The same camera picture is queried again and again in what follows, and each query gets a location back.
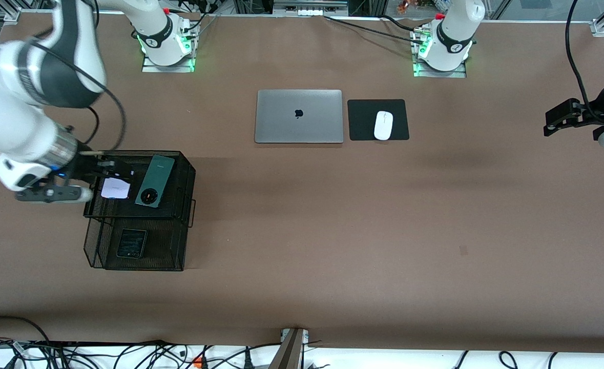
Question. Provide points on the white power strip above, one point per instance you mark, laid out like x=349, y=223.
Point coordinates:
x=309, y=11

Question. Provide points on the black flip phone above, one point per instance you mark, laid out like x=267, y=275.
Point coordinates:
x=131, y=244

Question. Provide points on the white computer mouse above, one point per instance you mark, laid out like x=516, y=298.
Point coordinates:
x=383, y=125

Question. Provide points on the green round-camera phone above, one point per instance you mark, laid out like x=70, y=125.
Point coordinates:
x=157, y=177

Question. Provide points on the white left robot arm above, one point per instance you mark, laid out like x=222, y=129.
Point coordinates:
x=450, y=46

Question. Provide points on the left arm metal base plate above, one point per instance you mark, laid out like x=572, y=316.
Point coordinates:
x=458, y=74

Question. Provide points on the white flip phone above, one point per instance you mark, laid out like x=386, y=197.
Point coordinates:
x=115, y=189

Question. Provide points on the black mouse pad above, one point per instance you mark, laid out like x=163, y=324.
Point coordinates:
x=363, y=128

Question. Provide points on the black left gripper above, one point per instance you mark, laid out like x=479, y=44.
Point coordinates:
x=590, y=113

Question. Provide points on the silver closed laptop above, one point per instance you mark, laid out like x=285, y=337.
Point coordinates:
x=281, y=123

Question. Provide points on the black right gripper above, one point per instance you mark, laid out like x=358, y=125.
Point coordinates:
x=83, y=166

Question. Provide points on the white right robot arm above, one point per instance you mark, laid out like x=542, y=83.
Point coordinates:
x=4, y=102

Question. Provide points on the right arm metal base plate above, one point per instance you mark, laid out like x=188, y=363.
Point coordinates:
x=150, y=68

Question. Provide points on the aluminium profile post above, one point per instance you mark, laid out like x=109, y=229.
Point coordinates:
x=289, y=353

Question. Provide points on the black mesh two-tier tray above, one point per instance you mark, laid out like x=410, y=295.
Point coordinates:
x=168, y=246

